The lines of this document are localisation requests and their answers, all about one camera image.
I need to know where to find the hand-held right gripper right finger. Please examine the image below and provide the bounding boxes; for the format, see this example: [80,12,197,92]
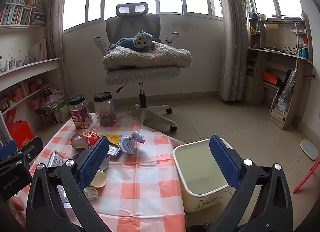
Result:
[209,135,294,232]

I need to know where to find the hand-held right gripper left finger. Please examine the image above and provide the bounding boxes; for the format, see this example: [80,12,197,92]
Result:
[26,136,112,232]

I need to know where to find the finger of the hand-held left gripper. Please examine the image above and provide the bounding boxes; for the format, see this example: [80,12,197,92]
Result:
[0,140,17,160]
[0,136,43,172]

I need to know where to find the crushed white paper cup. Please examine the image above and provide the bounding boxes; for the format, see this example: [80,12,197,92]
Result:
[90,171,107,188]

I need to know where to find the small blue box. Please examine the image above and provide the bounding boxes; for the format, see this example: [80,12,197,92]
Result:
[107,146,122,159]

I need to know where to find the crushed red noodle cup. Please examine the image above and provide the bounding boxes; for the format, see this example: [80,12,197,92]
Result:
[71,131,100,149]

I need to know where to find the cream plastic trash bin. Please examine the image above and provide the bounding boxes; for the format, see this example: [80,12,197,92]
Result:
[173,138,237,214]

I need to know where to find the small printed carton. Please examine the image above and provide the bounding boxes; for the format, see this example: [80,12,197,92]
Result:
[47,150,64,168]

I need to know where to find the yellow snack wrapper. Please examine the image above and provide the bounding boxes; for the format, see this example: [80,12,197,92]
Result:
[99,134,123,147]

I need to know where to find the white tissue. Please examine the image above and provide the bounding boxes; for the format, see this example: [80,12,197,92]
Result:
[83,186,99,200]

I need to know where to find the white paper ball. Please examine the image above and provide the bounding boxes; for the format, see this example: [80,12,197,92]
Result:
[118,131,145,156]

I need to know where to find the clear plastic bottle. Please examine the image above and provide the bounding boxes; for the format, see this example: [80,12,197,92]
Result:
[62,192,75,222]

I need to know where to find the person's left hand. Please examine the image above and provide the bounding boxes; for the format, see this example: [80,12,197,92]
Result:
[9,195,26,226]

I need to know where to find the printed cardboard box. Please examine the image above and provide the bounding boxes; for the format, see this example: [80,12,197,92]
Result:
[41,106,69,124]

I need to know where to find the row of small colourful boxes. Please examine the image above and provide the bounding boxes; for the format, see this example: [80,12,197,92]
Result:
[0,97,15,112]

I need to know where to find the pink plastic basket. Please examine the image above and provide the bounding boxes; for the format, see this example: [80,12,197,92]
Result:
[27,97,42,111]

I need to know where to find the purple label nut jar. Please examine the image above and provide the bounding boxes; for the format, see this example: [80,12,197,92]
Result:
[68,94,93,130]

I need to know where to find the clear plastic nut jar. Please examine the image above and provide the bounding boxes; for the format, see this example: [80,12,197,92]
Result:
[93,92,118,127]

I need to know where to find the orange checkered tablecloth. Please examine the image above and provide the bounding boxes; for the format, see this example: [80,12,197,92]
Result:
[15,113,187,232]

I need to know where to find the stack of papers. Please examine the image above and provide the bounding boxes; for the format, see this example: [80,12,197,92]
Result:
[41,89,66,109]

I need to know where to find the white bookshelf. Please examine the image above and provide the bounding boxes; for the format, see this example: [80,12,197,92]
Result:
[0,0,67,127]

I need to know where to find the white oval board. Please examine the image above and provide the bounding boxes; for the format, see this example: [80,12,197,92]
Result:
[300,139,320,161]

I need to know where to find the orange box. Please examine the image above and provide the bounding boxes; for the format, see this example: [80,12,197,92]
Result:
[262,71,278,85]

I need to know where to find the silver foil bag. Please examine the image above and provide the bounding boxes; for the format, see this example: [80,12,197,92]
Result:
[277,68,298,112]

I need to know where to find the grey office chair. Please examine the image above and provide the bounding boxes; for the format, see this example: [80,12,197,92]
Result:
[93,2,193,132]

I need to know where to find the beige curtain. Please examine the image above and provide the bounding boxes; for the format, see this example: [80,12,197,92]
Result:
[215,0,253,102]
[45,0,69,97]

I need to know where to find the beige fleece blanket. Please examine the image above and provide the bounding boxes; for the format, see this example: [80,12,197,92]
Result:
[102,41,193,71]

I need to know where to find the wooden desk shelf unit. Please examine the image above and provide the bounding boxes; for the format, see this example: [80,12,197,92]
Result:
[244,9,314,130]

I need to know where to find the blue monkey plush toy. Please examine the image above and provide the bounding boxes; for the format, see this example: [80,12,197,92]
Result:
[107,30,162,53]

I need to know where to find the row of upright books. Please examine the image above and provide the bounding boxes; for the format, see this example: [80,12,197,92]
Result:
[0,4,32,25]

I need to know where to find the red metal frame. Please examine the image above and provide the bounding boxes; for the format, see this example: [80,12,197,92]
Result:
[292,158,320,194]

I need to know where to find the black desk cables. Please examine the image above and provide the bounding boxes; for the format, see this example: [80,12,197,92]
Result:
[279,42,299,55]

